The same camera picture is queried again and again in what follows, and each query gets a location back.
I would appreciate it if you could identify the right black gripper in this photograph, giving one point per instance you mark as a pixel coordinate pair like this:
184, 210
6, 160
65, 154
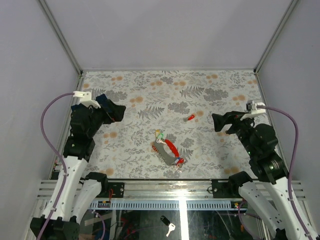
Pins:
232, 117

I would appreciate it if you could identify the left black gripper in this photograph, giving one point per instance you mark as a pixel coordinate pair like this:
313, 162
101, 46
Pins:
117, 114

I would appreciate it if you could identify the yellow key tag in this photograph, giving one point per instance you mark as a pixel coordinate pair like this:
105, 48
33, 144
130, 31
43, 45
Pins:
157, 132

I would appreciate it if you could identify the green key tag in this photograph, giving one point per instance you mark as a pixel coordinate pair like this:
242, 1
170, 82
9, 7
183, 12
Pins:
160, 136

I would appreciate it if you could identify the red handled metal keyring holder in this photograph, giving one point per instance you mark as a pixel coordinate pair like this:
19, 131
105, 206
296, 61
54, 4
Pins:
168, 152

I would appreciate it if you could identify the black key tag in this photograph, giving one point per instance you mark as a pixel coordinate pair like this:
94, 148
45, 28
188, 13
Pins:
165, 220

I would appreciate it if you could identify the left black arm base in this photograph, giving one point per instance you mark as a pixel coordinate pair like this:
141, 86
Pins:
112, 190

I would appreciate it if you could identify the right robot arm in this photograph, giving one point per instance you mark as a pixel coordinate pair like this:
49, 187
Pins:
283, 216

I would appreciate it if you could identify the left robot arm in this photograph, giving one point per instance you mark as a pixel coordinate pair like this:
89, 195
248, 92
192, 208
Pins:
73, 192

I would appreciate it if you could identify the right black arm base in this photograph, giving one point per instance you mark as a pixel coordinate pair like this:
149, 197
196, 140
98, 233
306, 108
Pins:
226, 189

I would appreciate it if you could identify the dark blue folded cloth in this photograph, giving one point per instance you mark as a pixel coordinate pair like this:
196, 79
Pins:
99, 99

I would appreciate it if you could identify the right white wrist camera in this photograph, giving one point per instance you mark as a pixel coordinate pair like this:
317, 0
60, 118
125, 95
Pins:
255, 108

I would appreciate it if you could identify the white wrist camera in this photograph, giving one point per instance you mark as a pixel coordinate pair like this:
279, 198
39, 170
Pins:
255, 108
85, 98

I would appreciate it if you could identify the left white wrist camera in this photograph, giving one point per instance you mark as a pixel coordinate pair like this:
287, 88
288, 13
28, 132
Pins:
85, 98

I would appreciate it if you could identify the aluminium front rail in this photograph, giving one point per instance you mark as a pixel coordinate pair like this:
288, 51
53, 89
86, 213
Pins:
166, 189

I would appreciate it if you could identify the slotted white cable duct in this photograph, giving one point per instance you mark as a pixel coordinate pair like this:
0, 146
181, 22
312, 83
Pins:
162, 205

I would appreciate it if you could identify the left aluminium corner post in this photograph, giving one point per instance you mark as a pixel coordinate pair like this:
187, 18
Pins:
59, 35

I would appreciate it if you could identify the aluminium corner post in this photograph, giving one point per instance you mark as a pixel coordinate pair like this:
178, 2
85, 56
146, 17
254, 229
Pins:
276, 34
59, 35

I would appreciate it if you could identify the right aluminium corner post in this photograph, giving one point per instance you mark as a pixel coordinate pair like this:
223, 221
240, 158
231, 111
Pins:
276, 34

